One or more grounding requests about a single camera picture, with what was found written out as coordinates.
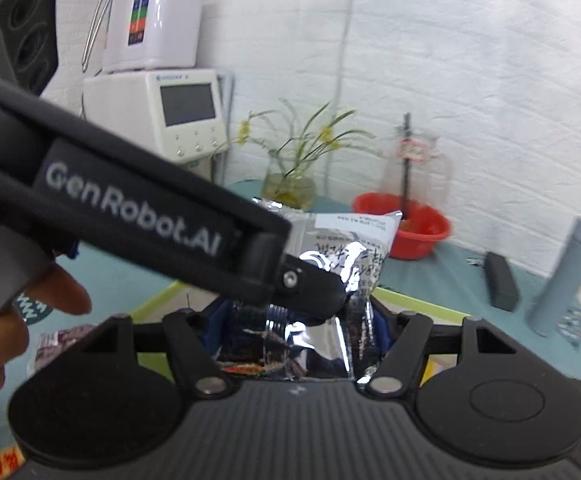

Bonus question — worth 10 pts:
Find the silver foil snack bag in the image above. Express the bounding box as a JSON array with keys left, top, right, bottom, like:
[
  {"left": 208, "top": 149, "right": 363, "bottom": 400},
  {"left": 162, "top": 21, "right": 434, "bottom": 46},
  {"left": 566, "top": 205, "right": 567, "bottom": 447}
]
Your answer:
[{"left": 216, "top": 196, "right": 405, "bottom": 380}]

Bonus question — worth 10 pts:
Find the person's left hand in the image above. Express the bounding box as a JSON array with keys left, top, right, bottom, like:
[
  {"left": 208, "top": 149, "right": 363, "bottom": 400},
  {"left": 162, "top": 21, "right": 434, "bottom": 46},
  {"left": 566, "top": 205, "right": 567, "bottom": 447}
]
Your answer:
[{"left": 0, "top": 264, "right": 92, "bottom": 390}]

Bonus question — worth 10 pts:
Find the glass pitcher with straw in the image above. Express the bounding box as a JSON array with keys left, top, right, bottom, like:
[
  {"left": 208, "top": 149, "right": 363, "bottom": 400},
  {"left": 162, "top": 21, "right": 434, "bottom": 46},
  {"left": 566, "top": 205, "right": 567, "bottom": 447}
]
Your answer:
[{"left": 379, "top": 113, "right": 453, "bottom": 220}]

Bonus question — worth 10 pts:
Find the glass vase with yellow flowers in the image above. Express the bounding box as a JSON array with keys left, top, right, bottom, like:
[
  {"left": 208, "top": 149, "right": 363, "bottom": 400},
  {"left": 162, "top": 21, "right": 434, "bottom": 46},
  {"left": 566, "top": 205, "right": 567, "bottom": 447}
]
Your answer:
[{"left": 231, "top": 99, "right": 381, "bottom": 210}]

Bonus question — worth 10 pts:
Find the white water purifier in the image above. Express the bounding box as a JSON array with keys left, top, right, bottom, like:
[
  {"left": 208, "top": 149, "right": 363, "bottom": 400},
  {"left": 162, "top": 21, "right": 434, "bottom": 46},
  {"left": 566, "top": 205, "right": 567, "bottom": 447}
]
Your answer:
[{"left": 81, "top": 0, "right": 204, "bottom": 74}]

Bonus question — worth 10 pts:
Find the black rectangular case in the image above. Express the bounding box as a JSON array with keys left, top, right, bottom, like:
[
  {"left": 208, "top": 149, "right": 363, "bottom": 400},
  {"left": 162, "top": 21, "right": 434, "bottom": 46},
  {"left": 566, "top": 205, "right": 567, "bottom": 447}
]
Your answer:
[{"left": 483, "top": 252, "right": 519, "bottom": 312}]

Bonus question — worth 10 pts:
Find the green cardboard box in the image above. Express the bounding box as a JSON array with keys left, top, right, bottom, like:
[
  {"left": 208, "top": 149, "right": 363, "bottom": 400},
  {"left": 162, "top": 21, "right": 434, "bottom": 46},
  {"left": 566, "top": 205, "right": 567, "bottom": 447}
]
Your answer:
[{"left": 131, "top": 282, "right": 467, "bottom": 380}]

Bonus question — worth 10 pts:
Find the grey blue thermos bottle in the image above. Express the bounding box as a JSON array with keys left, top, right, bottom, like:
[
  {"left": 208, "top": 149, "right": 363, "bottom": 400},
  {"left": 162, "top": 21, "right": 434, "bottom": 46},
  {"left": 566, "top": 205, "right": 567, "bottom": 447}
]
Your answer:
[{"left": 526, "top": 218, "right": 581, "bottom": 337}]

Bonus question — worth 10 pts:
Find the red plastic basket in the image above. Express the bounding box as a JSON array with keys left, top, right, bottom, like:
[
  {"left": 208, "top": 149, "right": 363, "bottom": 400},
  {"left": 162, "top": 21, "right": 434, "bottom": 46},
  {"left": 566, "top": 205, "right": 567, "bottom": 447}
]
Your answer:
[{"left": 351, "top": 192, "right": 451, "bottom": 260}]

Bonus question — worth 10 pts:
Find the white water dispenser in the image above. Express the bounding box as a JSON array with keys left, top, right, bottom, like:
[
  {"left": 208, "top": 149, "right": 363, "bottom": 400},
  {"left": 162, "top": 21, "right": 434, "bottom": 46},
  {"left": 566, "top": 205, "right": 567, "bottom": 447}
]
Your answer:
[{"left": 82, "top": 68, "right": 228, "bottom": 180}]

